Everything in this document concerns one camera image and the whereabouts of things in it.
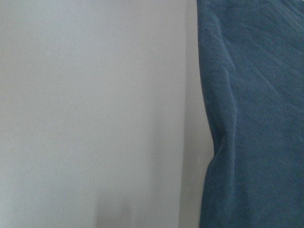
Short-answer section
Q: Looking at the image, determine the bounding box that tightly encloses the black t-shirt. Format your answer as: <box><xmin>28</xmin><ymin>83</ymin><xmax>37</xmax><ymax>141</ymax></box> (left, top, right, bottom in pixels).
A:
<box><xmin>197</xmin><ymin>0</ymin><xmax>304</xmax><ymax>228</ymax></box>

